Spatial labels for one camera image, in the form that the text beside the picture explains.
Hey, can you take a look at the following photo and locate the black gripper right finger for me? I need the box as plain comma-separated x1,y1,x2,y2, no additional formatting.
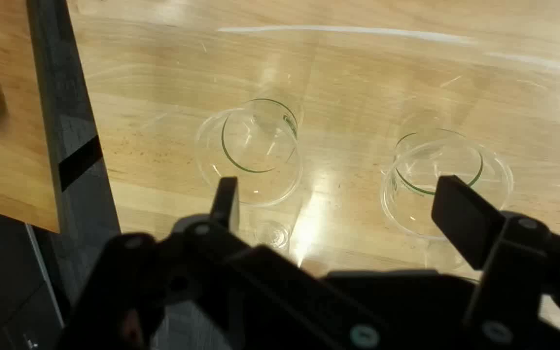
431,175,505,271

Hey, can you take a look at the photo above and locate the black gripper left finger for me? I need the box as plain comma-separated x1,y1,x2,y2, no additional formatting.
209,177,239,230

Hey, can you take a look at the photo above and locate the clear plastic cup green logo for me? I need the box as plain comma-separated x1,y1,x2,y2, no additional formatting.
196,98,301,207

